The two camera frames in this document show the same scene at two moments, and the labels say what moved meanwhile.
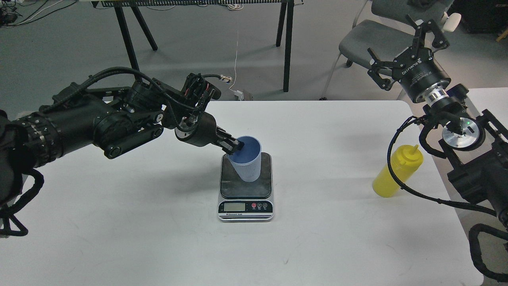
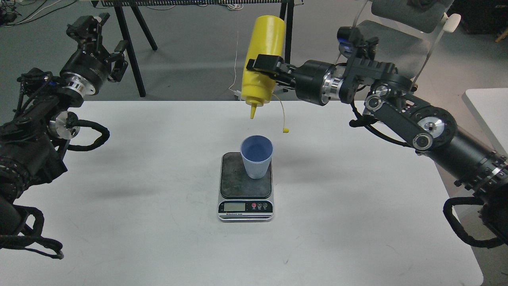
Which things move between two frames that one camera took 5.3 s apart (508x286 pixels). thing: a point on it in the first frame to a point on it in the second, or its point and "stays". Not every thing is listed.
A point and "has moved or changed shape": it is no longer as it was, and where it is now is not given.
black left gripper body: (199, 130) to (86, 70)
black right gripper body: (416, 70) to (308, 80)
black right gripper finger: (384, 84) to (272, 63)
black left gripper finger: (226, 137) to (87, 30)
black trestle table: (121, 6) stays
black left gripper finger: (226, 148) to (120, 65)
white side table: (494, 100) stays
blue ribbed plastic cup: (247, 162) has moved or changed shape
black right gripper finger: (430, 26) to (292, 85)
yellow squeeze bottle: (405, 160) to (268, 37)
